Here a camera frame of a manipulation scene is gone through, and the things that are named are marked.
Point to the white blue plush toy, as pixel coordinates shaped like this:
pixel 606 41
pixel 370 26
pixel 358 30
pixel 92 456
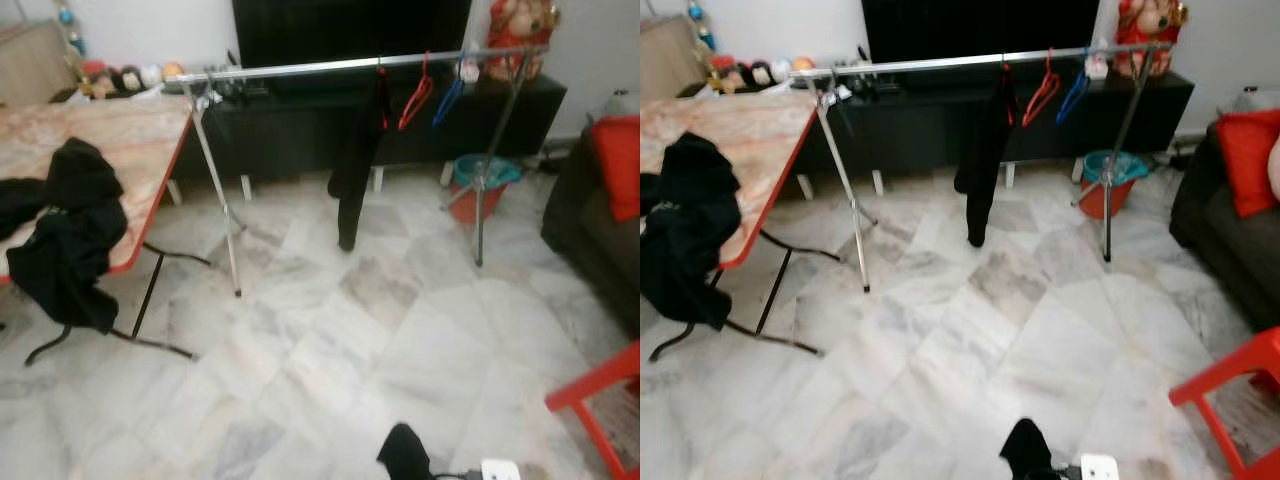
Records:
pixel 779 72
pixel 150 76

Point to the black TV cabinet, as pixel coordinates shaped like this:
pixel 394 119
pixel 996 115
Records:
pixel 920 125
pixel 290 130

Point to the black shirt with red trim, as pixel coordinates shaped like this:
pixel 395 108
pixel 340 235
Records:
pixel 355 170
pixel 985 160

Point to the grey plastic bag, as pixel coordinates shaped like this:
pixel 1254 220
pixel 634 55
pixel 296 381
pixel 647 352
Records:
pixel 1250 98
pixel 622 104

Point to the red laughing Buddha statue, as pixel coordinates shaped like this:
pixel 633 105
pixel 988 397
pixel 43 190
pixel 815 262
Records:
pixel 520 35
pixel 1150 30

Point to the black television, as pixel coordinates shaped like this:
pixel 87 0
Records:
pixel 980 28
pixel 350 30

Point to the yellow red plush toy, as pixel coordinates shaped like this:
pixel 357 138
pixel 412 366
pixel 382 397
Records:
pixel 173 72
pixel 802 65

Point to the blue plastic hanger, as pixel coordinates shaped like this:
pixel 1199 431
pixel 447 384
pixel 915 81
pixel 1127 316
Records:
pixel 1075 95
pixel 450 100

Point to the plain black shirt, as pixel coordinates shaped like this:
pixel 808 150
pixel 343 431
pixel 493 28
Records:
pixel 70 240
pixel 690 240

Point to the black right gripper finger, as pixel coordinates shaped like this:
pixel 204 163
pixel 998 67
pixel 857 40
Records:
pixel 408 455
pixel 1028 452

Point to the red plastic hanger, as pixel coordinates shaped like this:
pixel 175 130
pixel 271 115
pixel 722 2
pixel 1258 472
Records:
pixel 427 78
pixel 1050 75

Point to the beige wooden cabinet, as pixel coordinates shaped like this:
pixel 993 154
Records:
pixel 35 65
pixel 670 60

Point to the dark brown sofa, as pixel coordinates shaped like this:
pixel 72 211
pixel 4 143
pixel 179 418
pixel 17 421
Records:
pixel 590 250
pixel 1230 250

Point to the red plastic stool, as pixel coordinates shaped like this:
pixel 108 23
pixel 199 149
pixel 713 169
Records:
pixel 1220 365
pixel 590 385

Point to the orange bin with teal liner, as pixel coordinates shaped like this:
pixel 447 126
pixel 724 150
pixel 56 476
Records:
pixel 1092 200
pixel 462 205

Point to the white tissue pack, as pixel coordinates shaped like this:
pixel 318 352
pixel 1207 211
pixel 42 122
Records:
pixel 1097 68
pixel 470 72

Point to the pink cat face cushion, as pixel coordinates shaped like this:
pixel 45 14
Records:
pixel 1275 165

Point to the red cushion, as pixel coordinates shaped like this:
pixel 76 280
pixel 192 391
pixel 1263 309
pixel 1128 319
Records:
pixel 618 165
pixel 1245 160

